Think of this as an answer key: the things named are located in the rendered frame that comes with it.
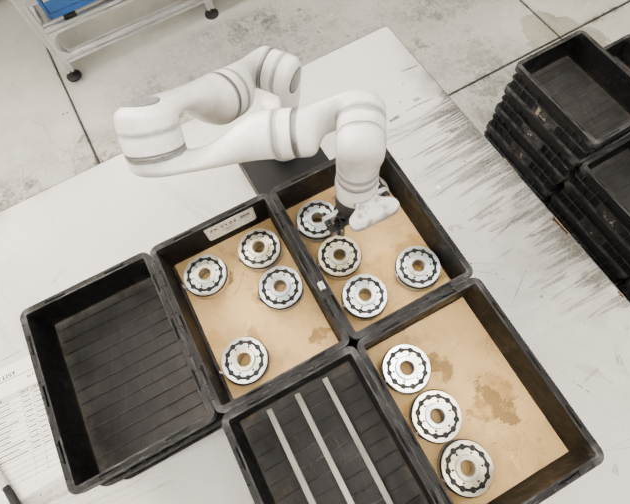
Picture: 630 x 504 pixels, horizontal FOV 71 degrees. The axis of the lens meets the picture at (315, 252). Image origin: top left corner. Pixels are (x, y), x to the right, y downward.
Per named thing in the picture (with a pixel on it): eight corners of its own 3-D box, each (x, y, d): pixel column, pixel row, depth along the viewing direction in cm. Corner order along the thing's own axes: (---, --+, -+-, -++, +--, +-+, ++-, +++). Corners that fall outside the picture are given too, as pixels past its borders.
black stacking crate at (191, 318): (167, 266, 110) (149, 250, 99) (273, 214, 114) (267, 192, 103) (232, 416, 97) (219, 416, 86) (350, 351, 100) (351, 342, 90)
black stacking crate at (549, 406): (352, 351, 100) (354, 343, 90) (462, 290, 104) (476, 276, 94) (453, 531, 87) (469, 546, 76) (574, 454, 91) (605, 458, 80)
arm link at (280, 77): (306, 49, 95) (306, 103, 111) (267, 34, 96) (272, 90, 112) (286, 80, 92) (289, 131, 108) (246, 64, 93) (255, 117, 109)
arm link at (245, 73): (198, 63, 79) (244, 82, 78) (266, 38, 100) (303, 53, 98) (194, 112, 85) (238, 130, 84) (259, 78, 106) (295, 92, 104)
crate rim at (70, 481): (24, 314, 97) (17, 312, 95) (151, 252, 101) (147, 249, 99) (77, 497, 84) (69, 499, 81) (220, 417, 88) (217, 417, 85)
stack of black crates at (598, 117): (477, 139, 196) (514, 63, 154) (531, 110, 200) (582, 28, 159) (536, 209, 183) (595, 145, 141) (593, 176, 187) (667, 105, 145)
